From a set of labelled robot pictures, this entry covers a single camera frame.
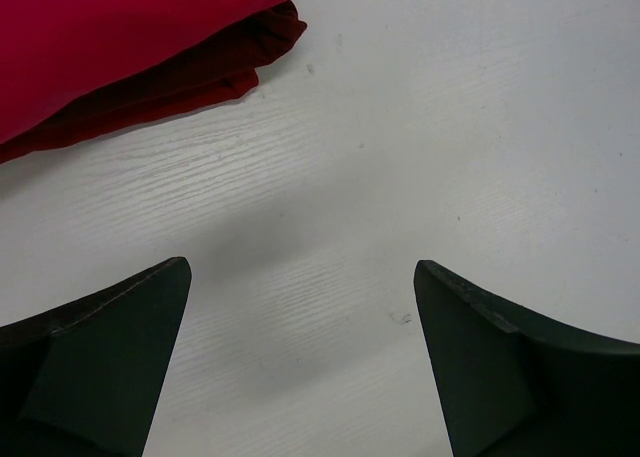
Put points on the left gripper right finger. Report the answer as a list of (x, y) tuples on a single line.
[(513, 382)]

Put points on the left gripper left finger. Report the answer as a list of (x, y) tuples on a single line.
[(84, 378)]

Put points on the bright red t shirt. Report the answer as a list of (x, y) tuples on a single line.
[(55, 51)]

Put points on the dark red folded t shirt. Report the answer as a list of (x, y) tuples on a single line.
[(219, 69)]

